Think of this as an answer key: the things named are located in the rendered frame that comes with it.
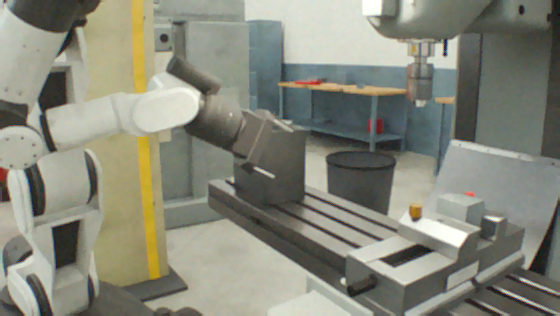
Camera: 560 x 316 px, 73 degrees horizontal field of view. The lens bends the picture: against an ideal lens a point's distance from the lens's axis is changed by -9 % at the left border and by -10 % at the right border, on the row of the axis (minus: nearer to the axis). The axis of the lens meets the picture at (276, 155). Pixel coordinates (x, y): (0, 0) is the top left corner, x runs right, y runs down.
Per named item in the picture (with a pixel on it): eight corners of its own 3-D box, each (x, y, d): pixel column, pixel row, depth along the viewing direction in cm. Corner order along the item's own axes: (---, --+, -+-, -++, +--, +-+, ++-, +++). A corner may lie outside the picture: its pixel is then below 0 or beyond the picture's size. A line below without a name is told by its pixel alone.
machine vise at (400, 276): (405, 333, 54) (415, 262, 52) (337, 288, 67) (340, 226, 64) (526, 262, 72) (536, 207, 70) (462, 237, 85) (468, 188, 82)
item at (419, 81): (423, 101, 70) (425, 68, 68) (400, 99, 73) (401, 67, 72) (436, 100, 73) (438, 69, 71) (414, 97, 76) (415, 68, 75)
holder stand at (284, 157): (263, 206, 105) (262, 127, 101) (233, 183, 124) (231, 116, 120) (305, 199, 110) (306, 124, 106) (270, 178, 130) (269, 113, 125)
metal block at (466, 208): (462, 240, 66) (467, 205, 64) (433, 229, 71) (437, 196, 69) (479, 232, 68) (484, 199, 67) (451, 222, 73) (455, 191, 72)
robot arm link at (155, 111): (202, 121, 69) (123, 144, 65) (187, 105, 77) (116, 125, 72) (195, 84, 66) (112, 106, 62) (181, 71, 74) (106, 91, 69)
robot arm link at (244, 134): (258, 176, 79) (205, 152, 72) (233, 166, 86) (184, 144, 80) (284, 114, 80) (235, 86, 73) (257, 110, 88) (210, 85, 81)
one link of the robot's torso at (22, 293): (11, 303, 107) (1, 262, 104) (73, 280, 122) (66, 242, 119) (37, 336, 95) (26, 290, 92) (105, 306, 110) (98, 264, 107)
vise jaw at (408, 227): (456, 261, 60) (460, 237, 59) (396, 234, 70) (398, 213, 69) (478, 250, 63) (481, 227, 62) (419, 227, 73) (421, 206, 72)
